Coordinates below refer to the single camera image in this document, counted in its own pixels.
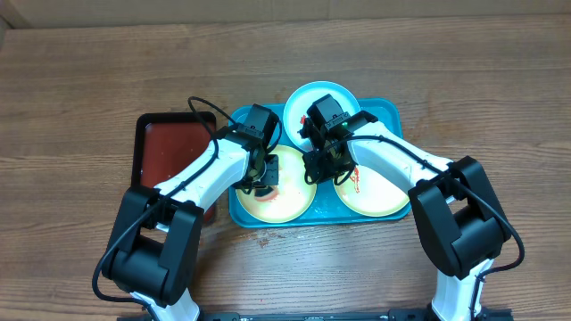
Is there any light blue plate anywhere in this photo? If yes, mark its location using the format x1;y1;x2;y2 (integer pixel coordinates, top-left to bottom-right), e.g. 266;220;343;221
283;81;360;152

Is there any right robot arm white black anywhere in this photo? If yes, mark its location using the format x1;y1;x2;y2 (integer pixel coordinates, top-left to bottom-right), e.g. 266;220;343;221
299;111;514;320

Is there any round orange green sponge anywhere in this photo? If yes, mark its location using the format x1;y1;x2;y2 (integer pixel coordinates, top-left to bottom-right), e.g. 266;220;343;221
253;186;279;202

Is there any green plate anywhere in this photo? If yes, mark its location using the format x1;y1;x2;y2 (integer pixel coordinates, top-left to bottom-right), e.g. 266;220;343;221
237;144;317;224
334;165;410;218

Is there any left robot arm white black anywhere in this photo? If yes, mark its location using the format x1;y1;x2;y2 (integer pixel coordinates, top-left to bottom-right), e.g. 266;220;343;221
92;127;281;320

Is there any teal plastic tray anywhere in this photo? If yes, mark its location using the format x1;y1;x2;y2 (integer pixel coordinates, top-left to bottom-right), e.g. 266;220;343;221
228;97;414;229

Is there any dark red tray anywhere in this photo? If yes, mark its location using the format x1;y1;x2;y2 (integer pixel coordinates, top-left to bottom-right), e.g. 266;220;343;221
130;111;218;224

